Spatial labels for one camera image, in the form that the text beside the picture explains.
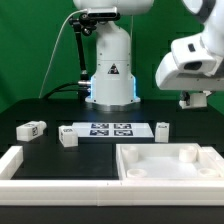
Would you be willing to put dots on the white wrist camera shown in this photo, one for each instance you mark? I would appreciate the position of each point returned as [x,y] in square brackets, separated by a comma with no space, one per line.
[191,55]

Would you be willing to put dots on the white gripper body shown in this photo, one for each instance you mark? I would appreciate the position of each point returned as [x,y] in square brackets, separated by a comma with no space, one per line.
[188,76]

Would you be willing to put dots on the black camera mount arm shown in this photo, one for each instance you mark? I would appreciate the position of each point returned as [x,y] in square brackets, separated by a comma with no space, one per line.
[81,43]

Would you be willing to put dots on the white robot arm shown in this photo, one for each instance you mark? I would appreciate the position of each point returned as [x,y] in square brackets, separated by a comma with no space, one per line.
[113,86]

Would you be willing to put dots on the white U-shaped fence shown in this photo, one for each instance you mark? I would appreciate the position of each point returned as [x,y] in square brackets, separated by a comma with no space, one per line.
[128,192]

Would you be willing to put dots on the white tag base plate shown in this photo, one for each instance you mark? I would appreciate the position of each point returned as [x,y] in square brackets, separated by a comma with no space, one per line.
[126,130]

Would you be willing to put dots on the white square tabletop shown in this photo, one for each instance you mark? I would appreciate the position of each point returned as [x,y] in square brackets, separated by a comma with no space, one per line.
[168,161]

